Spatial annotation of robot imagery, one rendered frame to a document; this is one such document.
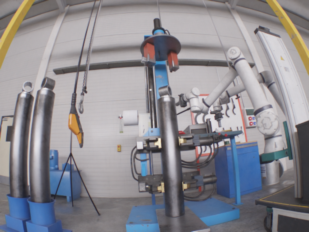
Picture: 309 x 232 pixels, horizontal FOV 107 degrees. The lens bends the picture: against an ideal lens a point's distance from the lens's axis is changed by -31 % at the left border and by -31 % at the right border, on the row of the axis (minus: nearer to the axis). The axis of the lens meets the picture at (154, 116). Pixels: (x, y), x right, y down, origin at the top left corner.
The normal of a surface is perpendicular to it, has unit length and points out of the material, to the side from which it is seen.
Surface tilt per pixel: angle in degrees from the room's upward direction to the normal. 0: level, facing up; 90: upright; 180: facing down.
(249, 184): 90
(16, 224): 90
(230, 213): 90
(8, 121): 90
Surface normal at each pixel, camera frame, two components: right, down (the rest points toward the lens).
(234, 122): 0.04, -0.29
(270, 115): -0.64, -0.13
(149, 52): 0.50, -0.29
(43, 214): 0.69, -0.26
